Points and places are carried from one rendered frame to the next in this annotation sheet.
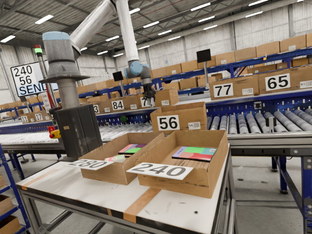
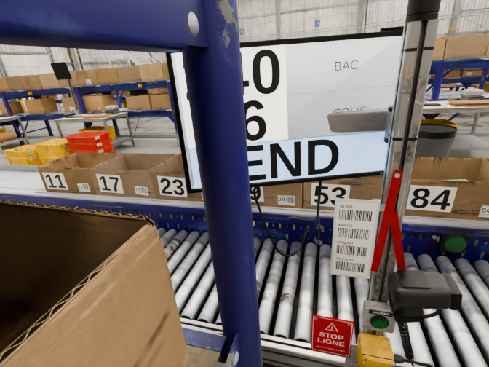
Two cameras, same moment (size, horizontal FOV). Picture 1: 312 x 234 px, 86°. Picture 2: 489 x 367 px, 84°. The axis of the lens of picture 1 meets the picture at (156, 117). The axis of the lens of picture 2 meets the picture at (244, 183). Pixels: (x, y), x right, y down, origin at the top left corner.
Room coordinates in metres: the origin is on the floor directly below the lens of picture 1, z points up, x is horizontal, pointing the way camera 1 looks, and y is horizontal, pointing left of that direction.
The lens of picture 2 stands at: (1.19, 1.29, 1.50)
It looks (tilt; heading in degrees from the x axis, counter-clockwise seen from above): 23 degrees down; 352
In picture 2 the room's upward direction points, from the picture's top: 5 degrees counter-clockwise
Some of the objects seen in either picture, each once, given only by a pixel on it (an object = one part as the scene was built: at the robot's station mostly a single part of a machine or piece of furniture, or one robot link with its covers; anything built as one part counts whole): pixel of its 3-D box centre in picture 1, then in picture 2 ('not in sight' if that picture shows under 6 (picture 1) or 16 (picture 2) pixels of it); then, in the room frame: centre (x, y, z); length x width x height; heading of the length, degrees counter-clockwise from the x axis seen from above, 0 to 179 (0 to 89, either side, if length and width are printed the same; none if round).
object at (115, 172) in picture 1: (126, 152); not in sight; (0.86, 0.19, 0.80); 0.38 x 0.28 x 0.10; 149
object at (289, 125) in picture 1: (286, 122); not in sight; (1.07, -0.85, 0.72); 0.52 x 0.05 x 0.05; 154
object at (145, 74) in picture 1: (144, 71); not in sight; (1.49, 0.03, 1.25); 0.10 x 0.09 x 0.12; 111
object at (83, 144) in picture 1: (80, 130); not in sight; (1.12, 0.52, 0.91); 0.26 x 0.26 x 0.33; 60
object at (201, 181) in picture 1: (187, 154); not in sight; (0.70, -0.11, 0.80); 0.38 x 0.28 x 0.10; 148
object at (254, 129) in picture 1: (252, 124); not in sight; (1.16, -0.67, 0.72); 0.52 x 0.05 x 0.05; 154
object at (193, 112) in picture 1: (180, 117); not in sight; (1.32, -0.19, 0.83); 0.39 x 0.29 x 0.17; 70
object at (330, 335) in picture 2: (54, 132); (343, 338); (1.63, 1.00, 0.85); 0.16 x 0.01 x 0.13; 64
